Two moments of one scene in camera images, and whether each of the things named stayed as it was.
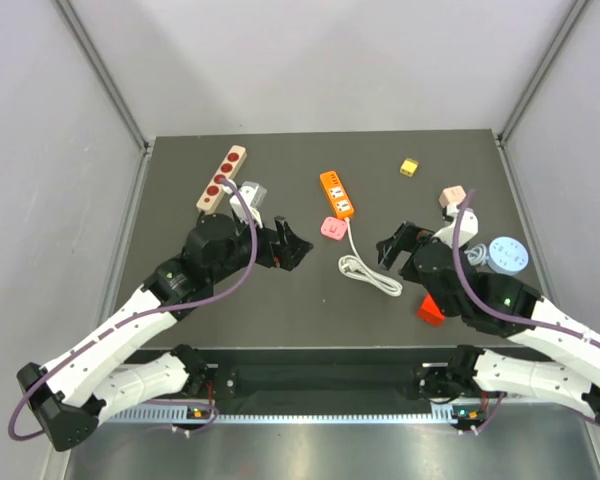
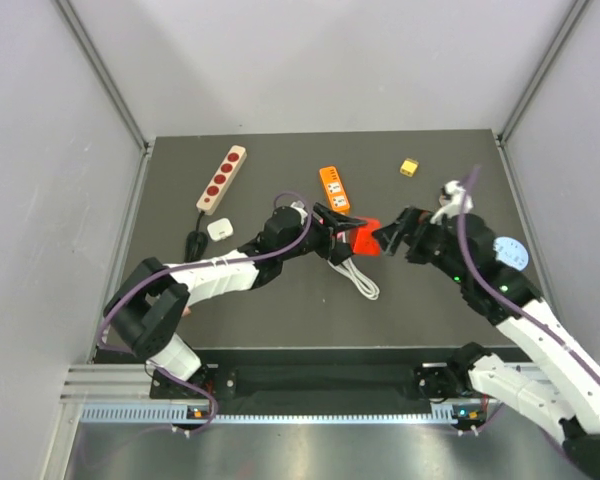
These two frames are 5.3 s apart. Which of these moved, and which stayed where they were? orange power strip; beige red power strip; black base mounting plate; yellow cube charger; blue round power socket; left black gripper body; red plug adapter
Moved: left black gripper body; red plug adapter
Stayed: yellow cube charger; black base mounting plate; blue round power socket; orange power strip; beige red power strip
